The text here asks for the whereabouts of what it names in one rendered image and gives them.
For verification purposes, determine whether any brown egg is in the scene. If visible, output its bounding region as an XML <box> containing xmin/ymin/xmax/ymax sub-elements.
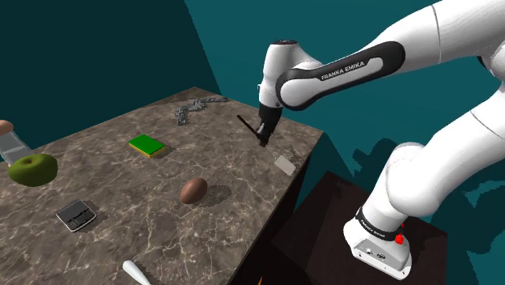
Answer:
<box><xmin>179</xmin><ymin>177</ymin><xmax>209</xmax><ymax>206</ymax></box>

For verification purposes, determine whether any green and yellow sponge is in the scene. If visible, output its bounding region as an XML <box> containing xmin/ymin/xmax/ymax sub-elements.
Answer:
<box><xmin>128</xmin><ymin>134</ymin><xmax>167</xmax><ymax>160</ymax></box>

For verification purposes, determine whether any dark robot stand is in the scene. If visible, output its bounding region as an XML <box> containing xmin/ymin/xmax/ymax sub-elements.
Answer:
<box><xmin>271</xmin><ymin>170</ymin><xmax>449</xmax><ymax>285</ymax></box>

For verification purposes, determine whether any black keypad phone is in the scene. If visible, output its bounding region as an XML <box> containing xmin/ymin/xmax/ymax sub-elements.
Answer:
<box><xmin>54</xmin><ymin>198</ymin><xmax>98</xmax><ymax>233</ymax></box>

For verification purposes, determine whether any green apple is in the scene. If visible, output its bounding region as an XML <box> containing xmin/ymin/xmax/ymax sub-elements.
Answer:
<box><xmin>7</xmin><ymin>153</ymin><xmax>59</xmax><ymax>188</ymax></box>

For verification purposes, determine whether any clear bottle with cork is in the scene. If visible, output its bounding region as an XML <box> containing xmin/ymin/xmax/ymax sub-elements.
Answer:
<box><xmin>0</xmin><ymin>119</ymin><xmax>35</xmax><ymax>167</ymax></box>

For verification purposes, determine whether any black handled metal spatula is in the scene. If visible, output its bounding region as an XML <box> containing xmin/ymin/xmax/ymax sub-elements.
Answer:
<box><xmin>236</xmin><ymin>114</ymin><xmax>297</xmax><ymax>177</ymax></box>

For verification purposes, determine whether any grey metal chain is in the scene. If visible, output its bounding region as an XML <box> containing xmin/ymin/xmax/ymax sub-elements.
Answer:
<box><xmin>174</xmin><ymin>95</ymin><xmax>230</xmax><ymax>127</ymax></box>

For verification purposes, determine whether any white rounded handle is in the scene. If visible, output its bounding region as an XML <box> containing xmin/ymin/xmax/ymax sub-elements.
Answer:
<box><xmin>121</xmin><ymin>259</ymin><xmax>153</xmax><ymax>285</ymax></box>

